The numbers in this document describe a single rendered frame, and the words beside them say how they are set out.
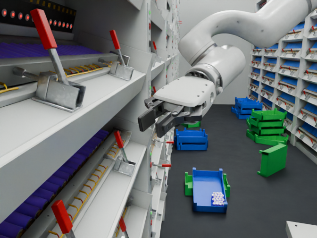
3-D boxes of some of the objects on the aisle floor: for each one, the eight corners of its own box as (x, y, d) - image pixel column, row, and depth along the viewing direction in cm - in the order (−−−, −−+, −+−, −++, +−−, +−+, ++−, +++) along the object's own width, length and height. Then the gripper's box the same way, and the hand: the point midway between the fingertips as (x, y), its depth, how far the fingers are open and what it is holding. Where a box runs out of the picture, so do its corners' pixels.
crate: (225, 183, 204) (226, 173, 202) (229, 197, 185) (230, 186, 183) (184, 181, 207) (185, 171, 205) (185, 195, 188) (185, 184, 186)
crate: (226, 213, 167) (227, 204, 163) (193, 211, 169) (193, 202, 165) (221, 176, 192) (222, 168, 188) (192, 175, 194) (192, 167, 189)
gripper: (168, 63, 63) (111, 100, 51) (237, 74, 53) (186, 122, 42) (171, 92, 67) (119, 132, 55) (236, 107, 57) (189, 159, 46)
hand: (155, 122), depth 50 cm, fingers open, 3 cm apart
